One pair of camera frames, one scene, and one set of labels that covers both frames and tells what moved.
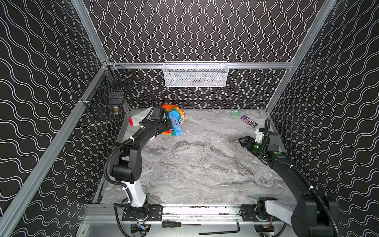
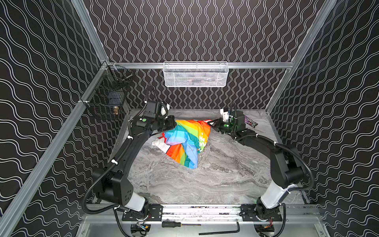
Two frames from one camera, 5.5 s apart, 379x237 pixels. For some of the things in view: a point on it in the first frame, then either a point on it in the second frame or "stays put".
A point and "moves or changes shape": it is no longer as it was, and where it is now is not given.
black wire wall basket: (107, 98) stays put
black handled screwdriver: (170, 224) stays put
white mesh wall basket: (193, 74) stays put
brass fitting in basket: (115, 110) stays put
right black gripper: (250, 143) to (219, 126)
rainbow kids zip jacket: (177, 115) moves or changes shape
